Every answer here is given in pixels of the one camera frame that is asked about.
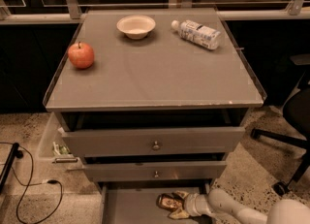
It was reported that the black office chair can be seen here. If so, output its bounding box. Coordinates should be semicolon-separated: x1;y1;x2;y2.
251;53;310;196

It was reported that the white paper bowl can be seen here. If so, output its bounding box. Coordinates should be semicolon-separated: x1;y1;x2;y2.
116;16;156;40

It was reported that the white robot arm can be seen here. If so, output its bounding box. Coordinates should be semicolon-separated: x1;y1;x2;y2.
166;189;310;224

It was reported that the grey drawer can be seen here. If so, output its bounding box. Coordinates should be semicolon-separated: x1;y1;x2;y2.
100;181;214;224
84;161;227;182
62;127;245;157

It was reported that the clear plastic water bottle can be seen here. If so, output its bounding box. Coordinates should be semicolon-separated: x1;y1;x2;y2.
171;20;221;50

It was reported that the grey drawer cabinet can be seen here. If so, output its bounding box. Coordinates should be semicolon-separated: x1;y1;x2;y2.
45;15;264;170

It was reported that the grey top drawer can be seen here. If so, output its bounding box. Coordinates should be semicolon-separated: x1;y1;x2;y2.
62;127;245;157

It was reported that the red apple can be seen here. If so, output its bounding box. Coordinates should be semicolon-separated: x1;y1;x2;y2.
68;42;95;69

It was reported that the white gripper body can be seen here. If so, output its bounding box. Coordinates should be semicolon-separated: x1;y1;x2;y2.
184;193;212;217

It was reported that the black floor stand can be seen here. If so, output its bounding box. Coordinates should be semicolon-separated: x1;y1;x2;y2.
0;143;23;193

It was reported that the metal window rail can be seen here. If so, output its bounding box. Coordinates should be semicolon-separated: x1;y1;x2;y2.
0;0;310;26

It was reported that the grey middle drawer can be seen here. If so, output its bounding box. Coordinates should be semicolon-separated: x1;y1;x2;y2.
84;161;227;182

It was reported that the clear plastic storage bin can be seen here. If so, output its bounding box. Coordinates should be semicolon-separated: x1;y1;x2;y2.
36;113;82;171

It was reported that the grey bottom drawer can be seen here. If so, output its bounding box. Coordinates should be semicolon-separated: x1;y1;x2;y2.
100;181;214;224

